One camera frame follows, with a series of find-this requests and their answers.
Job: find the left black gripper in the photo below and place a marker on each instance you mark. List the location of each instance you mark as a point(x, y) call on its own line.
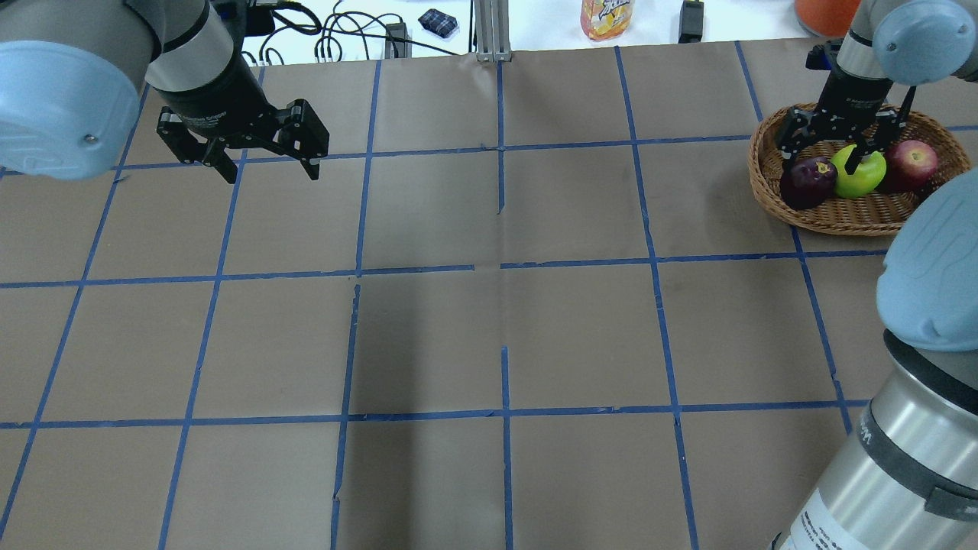
point(216, 97)

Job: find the orange bucket with lid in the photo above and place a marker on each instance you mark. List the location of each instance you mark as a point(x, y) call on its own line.
point(829, 18)

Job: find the black power adapter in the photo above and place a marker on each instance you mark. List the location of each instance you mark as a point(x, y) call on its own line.
point(691, 24)

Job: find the aluminium frame post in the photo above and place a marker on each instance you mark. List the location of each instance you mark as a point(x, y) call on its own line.
point(491, 31)

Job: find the wicker basket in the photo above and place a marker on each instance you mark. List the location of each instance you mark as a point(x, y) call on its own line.
point(875, 214)

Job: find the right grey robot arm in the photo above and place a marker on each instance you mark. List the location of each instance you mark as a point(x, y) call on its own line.
point(567, 336)

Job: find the green apple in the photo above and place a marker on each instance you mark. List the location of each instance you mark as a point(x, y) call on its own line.
point(869, 173)

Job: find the dark red apple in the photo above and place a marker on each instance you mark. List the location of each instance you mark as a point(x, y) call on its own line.
point(808, 183)

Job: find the orange juice bottle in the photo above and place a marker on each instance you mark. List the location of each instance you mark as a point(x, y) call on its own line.
point(604, 20)

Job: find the red yellow apple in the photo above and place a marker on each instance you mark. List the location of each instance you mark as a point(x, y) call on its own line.
point(909, 165)

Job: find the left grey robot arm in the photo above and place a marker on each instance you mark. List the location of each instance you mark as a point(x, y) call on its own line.
point(73, 74)

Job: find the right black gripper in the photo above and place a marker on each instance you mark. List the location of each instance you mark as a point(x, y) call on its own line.
point(850, 93)

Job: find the dark checkered pouch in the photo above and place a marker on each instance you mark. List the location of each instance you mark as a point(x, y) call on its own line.
point(438, 22)

